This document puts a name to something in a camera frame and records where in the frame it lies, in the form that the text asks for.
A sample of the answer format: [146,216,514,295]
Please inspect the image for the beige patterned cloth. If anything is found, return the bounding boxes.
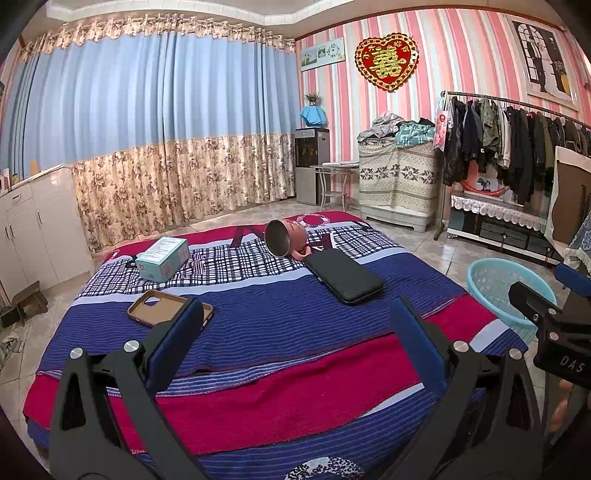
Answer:
[357,140,442,220]

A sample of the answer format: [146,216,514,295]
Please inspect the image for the metal clothes rack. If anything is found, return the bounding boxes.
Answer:
[433,90,591,241]

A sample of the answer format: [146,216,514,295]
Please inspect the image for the pink hanging packet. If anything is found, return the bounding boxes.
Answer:
[433,94,451,151]

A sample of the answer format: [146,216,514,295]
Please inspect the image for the person's right hand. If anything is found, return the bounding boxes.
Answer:
[547,377,581,435]

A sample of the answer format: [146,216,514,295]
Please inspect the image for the pile of clothes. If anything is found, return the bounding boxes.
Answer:
[357,112,437,149]

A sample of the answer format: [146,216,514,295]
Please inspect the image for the low black media cabinet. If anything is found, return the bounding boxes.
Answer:
[446,191,562,267]

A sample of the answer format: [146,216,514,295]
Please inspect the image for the blue cloth cover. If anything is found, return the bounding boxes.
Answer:
[300,104,329,128]

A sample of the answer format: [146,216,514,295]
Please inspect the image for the framed couple wall poster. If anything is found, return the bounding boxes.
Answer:
[511,18,581,100]

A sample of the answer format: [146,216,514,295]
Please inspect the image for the black wallet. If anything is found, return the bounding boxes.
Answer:
[303,248,385,306]

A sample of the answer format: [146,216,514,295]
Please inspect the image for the long wall picture panel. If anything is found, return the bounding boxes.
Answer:
[300,37,346,73]

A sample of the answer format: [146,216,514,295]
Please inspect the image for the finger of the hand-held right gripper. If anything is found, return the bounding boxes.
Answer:
[553,263,591,299]
[507,281,558,332]

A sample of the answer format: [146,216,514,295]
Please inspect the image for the pink mug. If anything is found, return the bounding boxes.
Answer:
[263,219,310,260]

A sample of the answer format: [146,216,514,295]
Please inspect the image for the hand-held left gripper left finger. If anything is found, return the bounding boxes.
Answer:
[48,298,216,480]

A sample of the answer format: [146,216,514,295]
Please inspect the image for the red and pink toy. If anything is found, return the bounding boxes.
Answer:
[461,177,511,197]

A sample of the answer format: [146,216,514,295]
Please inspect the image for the blue and red striped blanket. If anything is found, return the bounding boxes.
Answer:
[23,210,530,480]

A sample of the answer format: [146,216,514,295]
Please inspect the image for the red heart wall decoration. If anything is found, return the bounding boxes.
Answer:
[354,31,420,93]

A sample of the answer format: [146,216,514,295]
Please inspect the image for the brown phone case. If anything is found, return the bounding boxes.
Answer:
[126,289,214,330]

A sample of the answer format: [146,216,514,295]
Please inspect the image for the row of hanging clothes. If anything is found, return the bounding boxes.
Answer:
[443,95,591,206]

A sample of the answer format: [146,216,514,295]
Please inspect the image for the blue fringed cloth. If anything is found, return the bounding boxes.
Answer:
[563,226,591,278]

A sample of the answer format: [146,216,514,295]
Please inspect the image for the blue and floral curtain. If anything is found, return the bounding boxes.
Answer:
[0,18,299,253]

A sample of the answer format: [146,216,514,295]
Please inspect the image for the white lace cloth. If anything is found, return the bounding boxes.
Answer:
[450,192,550,234]

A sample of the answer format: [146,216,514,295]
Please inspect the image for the small round metal table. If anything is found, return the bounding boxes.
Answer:
[310,162,359,212]

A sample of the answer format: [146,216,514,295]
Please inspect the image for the white cabinet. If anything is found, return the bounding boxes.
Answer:
[0,164,96,302]

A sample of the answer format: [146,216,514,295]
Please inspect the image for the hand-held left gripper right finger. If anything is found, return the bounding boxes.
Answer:
[383,295,546,480]

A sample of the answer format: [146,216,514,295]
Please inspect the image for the grey water dispenser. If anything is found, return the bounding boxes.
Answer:
[294,128,331,206]

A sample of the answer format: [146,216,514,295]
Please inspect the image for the small wooden stool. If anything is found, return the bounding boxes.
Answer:
[0,280,49,329]

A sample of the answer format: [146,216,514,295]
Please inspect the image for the teal tissue box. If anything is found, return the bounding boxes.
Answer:
[135,236,190,282]

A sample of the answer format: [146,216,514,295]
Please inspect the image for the folded brown table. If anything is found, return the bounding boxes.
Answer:
[544,145,591,260]

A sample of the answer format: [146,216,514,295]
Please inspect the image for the light blue plastic basket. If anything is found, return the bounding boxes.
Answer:
[466,257,557,345]

